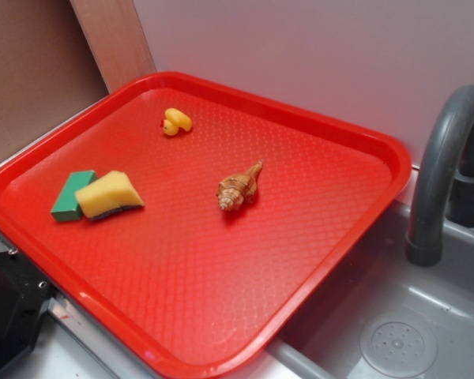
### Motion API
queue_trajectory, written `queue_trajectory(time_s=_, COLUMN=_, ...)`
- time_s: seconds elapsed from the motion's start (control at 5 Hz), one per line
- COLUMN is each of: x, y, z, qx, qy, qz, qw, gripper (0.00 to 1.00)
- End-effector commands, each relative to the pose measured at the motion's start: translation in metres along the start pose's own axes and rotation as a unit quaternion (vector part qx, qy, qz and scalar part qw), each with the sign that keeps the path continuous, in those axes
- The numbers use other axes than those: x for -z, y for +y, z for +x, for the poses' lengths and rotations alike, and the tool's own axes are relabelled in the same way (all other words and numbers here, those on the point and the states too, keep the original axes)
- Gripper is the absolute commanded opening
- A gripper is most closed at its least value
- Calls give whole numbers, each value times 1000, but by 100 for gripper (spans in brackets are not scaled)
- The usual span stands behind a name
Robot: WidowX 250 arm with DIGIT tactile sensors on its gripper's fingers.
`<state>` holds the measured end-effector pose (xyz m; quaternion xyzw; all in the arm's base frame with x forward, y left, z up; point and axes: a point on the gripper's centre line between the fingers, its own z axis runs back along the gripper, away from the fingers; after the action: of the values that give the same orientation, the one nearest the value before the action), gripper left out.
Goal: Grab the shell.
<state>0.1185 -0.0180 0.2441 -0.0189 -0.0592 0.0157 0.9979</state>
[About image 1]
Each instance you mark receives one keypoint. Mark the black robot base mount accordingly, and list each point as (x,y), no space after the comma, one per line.
(24,296)

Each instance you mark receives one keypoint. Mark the light wooden board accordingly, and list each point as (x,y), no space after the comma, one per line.
(116,39)

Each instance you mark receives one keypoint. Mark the grey toy faucet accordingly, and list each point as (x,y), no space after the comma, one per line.
(445,184)

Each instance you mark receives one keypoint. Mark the red plastic tray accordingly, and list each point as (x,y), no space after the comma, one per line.
(193,291)

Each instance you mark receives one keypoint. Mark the brown spiral seashell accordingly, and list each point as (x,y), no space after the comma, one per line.
(239,189)

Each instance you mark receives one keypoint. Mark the grey plastic sink basin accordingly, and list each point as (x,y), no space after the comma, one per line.
(378,316)

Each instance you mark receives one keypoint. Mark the yellow rubber duck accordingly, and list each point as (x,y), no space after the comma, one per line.
(174,121)

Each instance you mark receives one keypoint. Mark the green rectangular block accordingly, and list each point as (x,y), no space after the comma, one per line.
(66,208)

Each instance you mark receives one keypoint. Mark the yellow sponge with grey pad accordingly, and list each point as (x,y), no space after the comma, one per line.
(113,192)

